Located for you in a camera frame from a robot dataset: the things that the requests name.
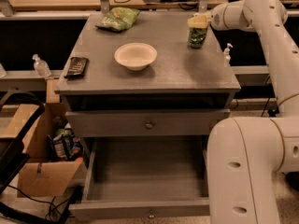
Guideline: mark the black chair frame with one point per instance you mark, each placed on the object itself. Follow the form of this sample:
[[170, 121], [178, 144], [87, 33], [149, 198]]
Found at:
[[12, 157]]

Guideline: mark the snack bags in box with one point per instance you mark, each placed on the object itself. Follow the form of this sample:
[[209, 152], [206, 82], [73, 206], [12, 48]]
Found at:
[[64, 145]]

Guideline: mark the clear sanitizer bottle left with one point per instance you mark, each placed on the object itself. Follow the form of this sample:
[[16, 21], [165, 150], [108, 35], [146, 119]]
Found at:
[[41, 66]]

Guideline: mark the green soda can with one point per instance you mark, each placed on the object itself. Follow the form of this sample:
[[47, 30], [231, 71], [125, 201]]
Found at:
[[197, 37]]

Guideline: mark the cardboard box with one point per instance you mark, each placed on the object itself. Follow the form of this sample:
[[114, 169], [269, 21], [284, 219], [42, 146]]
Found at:
[[42, 176]]

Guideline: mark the white pump bottle right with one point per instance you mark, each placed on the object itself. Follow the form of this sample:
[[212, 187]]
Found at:
[[226, 53]]

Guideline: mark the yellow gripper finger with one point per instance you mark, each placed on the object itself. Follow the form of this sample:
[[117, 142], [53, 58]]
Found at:
[[198, 21]]

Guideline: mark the grey drawer cabinet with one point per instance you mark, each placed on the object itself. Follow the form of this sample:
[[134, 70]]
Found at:
[[179, 79]]

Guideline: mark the white bowl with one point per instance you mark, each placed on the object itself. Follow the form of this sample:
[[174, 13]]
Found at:
[[135, 56]]

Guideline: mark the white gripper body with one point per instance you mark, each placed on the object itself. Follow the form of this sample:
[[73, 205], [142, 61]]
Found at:
[[217, 19]]

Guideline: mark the green chip bag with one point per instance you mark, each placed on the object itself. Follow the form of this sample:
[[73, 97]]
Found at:
[[118, 19]]

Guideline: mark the closed grey top drawer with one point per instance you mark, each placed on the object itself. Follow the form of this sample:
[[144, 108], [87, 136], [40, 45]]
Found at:
[[145, 123]]

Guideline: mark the open grey middle drawer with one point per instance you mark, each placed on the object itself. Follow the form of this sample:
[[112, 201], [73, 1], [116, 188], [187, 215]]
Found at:
[[135, 177]]

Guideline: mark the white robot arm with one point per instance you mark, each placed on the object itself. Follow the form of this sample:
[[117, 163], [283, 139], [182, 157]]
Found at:
[[244, 152]]

